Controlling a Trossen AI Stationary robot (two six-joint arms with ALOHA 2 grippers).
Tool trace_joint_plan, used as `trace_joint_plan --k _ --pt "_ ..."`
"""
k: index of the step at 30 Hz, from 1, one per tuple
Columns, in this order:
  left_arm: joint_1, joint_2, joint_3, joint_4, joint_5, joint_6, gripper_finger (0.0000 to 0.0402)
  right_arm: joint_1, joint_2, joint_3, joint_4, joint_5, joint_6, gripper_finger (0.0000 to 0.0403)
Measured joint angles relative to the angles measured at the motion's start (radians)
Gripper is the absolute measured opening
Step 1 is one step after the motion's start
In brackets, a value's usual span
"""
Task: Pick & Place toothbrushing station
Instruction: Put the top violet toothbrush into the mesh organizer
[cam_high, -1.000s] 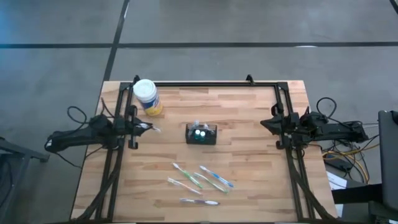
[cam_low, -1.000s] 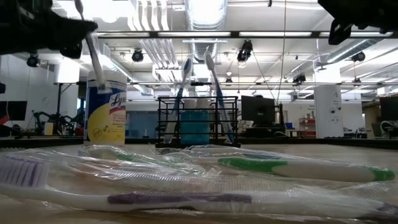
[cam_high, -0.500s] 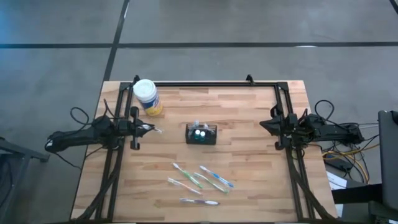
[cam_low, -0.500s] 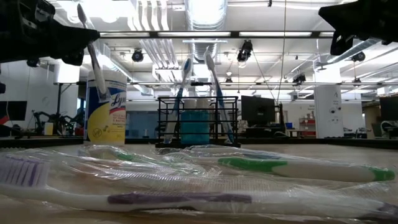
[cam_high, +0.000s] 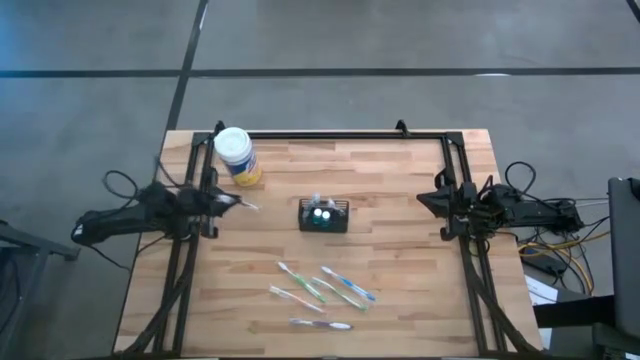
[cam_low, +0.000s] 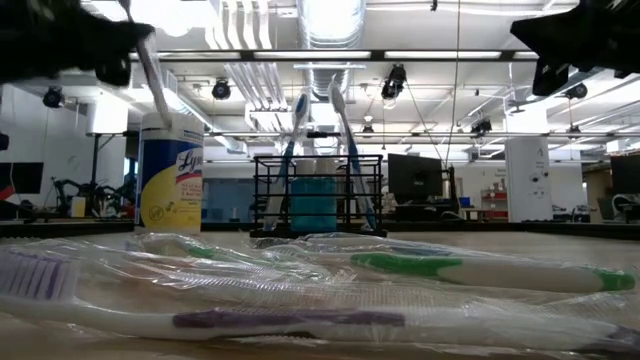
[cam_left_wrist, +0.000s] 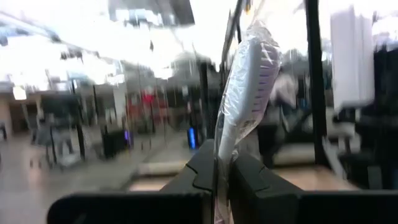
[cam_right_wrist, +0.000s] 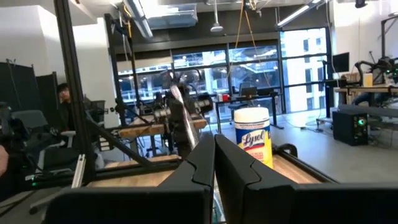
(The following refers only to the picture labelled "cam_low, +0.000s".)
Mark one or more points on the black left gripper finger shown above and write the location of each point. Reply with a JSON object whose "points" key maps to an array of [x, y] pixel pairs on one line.
{"points": [[114, 72], [95, 40]]}

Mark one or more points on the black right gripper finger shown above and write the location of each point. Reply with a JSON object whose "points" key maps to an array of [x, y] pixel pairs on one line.
{"points": [[550, 77], [575, 35]]}

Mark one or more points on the blue toothbrush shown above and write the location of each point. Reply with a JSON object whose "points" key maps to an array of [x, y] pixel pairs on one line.
{"points": [[338, 100], [300, 107]]}

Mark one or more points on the black background robot arm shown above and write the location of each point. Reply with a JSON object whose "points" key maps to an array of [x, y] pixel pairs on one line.
{"points": [[80, 195]]}

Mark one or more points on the black ceiling spotlight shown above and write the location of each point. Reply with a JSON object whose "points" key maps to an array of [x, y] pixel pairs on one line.
{"points": [[221, 90], [394, 82], [53, 97], [481, 127], [577, 91]]}

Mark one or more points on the black computer monitor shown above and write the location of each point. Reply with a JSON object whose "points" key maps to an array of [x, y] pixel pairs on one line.
{"points": [[20, 177], [625, 172], [415, 177]]}

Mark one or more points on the disinfecting wipes canister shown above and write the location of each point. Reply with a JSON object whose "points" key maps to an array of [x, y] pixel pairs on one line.
{"points": [[170, 180]]}

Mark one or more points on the red storage shelf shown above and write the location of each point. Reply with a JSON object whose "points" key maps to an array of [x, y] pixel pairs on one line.
{"points": [[495, 205]]}

